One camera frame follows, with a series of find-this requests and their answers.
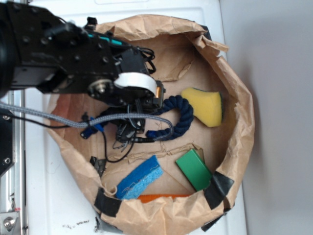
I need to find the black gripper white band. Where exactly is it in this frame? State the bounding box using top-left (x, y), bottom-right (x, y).
top-left (88, 47), bottom-right (166, 114)

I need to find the blue sponge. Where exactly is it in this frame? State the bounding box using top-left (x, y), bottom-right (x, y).
top-left (115, 155), bottom-right (163, 200)

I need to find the yellow sponge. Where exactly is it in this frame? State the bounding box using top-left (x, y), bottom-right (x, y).
top-left (181, 88), bottom-right (223, 127)

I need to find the dark blue twisted rope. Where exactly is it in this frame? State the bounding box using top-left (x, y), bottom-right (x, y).
top-left (81, 95), bottom-right (195, 141)

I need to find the aluminium frame rail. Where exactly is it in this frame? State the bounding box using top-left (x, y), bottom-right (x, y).
top-left (0, 89), bottom-right (29, 235)

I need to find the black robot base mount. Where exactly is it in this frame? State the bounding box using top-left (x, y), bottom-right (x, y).
top-left (0, 108), bottom-right (14, 177)

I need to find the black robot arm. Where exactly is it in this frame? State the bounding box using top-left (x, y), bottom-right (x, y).
top-left (0, 1), bottom-right (165, 114)

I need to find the black cable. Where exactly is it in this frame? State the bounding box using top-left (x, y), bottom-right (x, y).
top-left (0, 113), bottom-right (137, 164)

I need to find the brown paper bag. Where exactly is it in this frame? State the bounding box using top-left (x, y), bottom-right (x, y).
top-left (49, 15), bottom-right (255, 235)

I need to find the grey braided cable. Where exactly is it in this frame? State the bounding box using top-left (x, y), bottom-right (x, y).
top-left (0, 102), bottom-right (175, 142)

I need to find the green rectangular block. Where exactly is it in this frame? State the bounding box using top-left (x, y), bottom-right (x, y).
top-left (176, 149), bottom-right (212, 191)

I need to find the orange carrot toy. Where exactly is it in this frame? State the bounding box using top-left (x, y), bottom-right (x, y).
top-left (138, 194), bottom-right (190, 203)

